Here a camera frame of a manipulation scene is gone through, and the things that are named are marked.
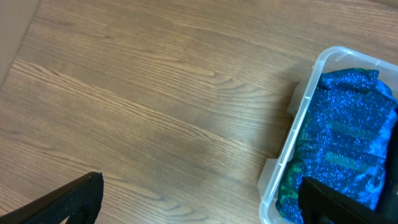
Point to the clear plastic storage bin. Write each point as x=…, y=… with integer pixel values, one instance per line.
x=330, y=60

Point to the blue sequin garment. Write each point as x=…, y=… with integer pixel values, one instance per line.
x=343, y=140

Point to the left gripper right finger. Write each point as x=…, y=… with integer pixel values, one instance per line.
x=321, y=204

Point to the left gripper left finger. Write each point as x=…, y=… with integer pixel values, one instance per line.
x=79, y=201

